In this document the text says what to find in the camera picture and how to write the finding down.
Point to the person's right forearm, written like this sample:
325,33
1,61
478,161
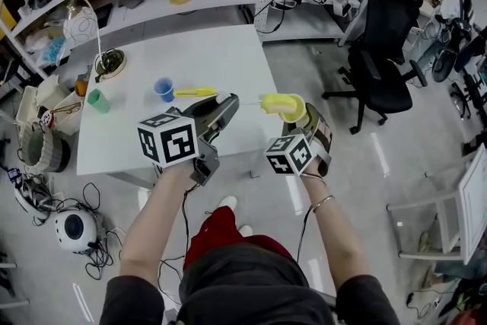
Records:
336,243

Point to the white round floor device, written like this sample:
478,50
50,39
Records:
75,232

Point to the blue plastic cup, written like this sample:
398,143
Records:
164,91

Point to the yellow plastic cup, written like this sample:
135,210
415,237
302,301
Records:
298,117

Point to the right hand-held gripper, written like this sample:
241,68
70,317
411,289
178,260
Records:
289,156

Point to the white storage bin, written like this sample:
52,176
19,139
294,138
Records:
26,106

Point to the person's left forearm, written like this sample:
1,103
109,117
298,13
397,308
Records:
156,224

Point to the grey flat pouch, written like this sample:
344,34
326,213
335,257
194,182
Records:
131,0

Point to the small black blue gadget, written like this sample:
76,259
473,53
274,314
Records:
15,174

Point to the white globe brass desk lamp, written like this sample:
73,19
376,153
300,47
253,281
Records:
80,26

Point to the green plastic cup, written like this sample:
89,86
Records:
98,101

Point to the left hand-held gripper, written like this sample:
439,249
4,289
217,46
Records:
175,142

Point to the long white shelf unit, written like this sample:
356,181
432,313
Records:
205,2

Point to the person's white shoe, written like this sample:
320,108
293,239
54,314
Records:
246,231
227,202

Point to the person's left white shoe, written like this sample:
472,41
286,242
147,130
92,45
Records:
227,202

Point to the person's right white shoe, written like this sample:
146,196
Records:
246,231

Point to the white slatted basket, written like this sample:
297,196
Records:
68,118

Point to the black flat box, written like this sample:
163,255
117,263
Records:
103,15

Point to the bag of blue packets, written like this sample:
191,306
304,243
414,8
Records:
53,49

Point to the white metal-frame table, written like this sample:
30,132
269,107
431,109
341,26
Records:
473,209

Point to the orange jar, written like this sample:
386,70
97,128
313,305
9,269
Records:
81,86

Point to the person's dark grey shirt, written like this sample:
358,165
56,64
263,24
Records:
247,289

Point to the grey woven basket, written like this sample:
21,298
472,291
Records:
43,150

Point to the red white dotted can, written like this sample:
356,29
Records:
48,119

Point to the person's red trousers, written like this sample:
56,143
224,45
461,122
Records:
220,236

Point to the black office chair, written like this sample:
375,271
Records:
384,68

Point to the person's right hand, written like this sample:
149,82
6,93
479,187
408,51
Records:
323,135

